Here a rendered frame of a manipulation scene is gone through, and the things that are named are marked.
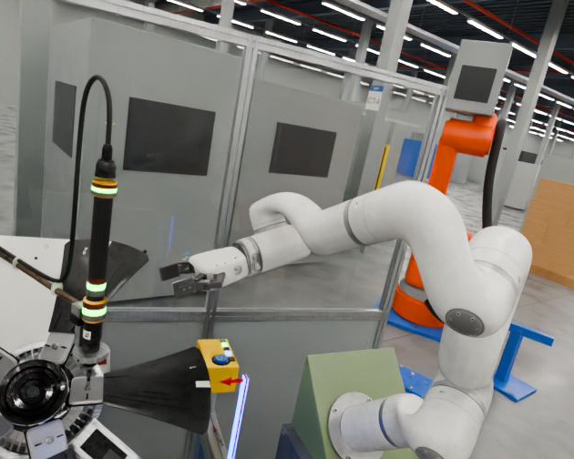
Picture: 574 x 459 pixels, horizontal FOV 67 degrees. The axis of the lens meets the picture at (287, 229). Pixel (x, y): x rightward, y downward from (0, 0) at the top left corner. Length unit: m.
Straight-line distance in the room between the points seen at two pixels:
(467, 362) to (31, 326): 1.03
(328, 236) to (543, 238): 7.91
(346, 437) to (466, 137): 3.68
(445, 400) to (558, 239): 7.64
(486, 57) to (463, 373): 3.91
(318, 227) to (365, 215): 0.12
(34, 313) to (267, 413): 1.24
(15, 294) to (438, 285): 1.04
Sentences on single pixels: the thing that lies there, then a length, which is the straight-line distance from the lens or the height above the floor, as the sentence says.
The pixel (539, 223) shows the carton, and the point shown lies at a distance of 8.64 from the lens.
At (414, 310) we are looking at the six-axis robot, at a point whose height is 0.17.
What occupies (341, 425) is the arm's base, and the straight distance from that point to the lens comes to 1.29.
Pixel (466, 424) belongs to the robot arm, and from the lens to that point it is 0.99.
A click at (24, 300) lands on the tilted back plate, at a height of 1.23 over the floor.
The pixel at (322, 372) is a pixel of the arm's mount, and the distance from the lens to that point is 1.31.
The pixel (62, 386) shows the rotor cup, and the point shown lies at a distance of 1.00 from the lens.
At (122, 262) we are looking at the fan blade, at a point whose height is 1.42.
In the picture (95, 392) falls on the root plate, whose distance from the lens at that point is 1.05.
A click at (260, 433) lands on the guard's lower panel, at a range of 2.26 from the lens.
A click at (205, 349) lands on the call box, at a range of 1.42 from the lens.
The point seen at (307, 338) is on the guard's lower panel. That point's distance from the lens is 2.03.
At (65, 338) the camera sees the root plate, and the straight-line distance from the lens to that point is 1.06.
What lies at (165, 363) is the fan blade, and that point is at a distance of 1.11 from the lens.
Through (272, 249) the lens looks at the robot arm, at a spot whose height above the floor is 1.53.
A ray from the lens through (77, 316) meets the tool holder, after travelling 0.99.
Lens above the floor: 1.81
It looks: 14 degrees down
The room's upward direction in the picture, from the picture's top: 11 degrees clockwise
